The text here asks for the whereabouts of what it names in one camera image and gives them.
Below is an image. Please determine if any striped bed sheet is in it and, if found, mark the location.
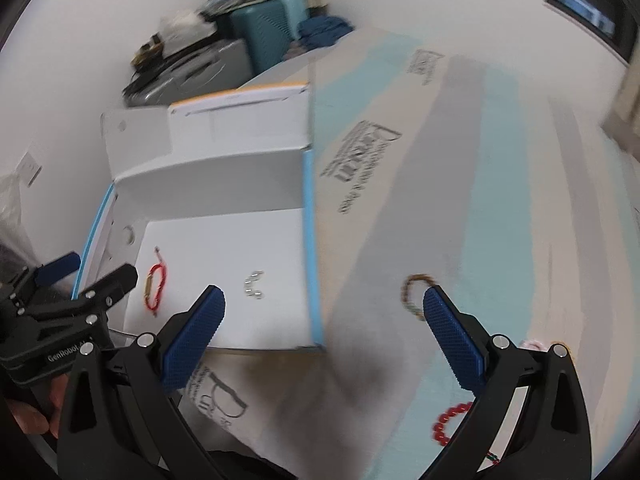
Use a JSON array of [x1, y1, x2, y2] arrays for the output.
[[181, 29, 639, 479]]

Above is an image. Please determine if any teal suitcase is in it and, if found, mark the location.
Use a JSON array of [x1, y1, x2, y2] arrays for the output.
[[230, 0, 309, 75]]

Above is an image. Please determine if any dark blue clothes pile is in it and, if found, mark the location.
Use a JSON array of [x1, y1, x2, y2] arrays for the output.
[[297, 15, 354, 51]]

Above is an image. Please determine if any white blue cardboard box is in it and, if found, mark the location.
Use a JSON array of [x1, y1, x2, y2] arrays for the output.
[[75, 82, 324, 351]]

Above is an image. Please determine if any brown wooden bead bracelet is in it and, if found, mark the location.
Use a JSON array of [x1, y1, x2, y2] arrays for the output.
[[399, 272, 435, 319]]

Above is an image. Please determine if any pearl bead bracelet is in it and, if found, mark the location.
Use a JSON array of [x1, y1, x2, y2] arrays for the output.
[[243, 270, 266, 302]]

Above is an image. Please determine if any grey suitcase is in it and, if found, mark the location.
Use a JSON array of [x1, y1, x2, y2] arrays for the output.
[[122, 39, 253, 107]]

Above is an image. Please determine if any red cord bracelet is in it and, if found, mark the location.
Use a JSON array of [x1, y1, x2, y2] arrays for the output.
[[143, 245, 170, 318]]

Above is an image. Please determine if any beige curtain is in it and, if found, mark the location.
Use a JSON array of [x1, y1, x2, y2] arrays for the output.
[[602, 41, 640, 160]]

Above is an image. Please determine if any left hand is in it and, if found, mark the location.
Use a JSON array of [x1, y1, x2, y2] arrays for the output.
[[6, 374, 70, 438]]

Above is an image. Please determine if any red bead bracelet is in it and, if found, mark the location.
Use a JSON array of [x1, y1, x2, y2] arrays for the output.
[[432, 400, 475, 449]]

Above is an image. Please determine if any wall socket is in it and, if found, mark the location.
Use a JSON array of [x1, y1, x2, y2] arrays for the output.
[[16, 152, 42, 188]]

